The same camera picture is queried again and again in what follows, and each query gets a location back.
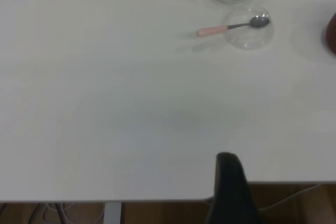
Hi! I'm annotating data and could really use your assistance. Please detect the red ceramic mug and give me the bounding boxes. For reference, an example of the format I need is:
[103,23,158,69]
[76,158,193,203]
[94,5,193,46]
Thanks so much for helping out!
[321,11,336,57]

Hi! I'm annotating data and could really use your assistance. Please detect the pink handled metal spoon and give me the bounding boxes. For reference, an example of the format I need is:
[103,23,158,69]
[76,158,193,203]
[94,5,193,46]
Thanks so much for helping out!
[196,15,271,37]

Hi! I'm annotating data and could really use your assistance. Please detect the small clear glass dish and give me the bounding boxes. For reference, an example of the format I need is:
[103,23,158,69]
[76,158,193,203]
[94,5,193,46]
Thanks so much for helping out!
[222,7,275,51]

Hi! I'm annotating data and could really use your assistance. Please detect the grey metal table leg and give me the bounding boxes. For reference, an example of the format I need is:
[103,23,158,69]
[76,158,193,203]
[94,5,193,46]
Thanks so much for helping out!
[104,202,123,224]

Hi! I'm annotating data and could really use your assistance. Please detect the grey looped cable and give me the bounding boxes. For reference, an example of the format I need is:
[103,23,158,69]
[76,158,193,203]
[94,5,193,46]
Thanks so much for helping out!
[39,202,104,224]

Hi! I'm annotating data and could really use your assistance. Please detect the white cable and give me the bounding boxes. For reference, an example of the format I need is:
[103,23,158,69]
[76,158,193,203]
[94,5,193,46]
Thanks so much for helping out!
[258,183,322,211]

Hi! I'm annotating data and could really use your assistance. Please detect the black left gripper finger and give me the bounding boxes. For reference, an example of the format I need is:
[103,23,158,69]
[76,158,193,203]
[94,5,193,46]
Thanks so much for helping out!
[204,152,262,224]

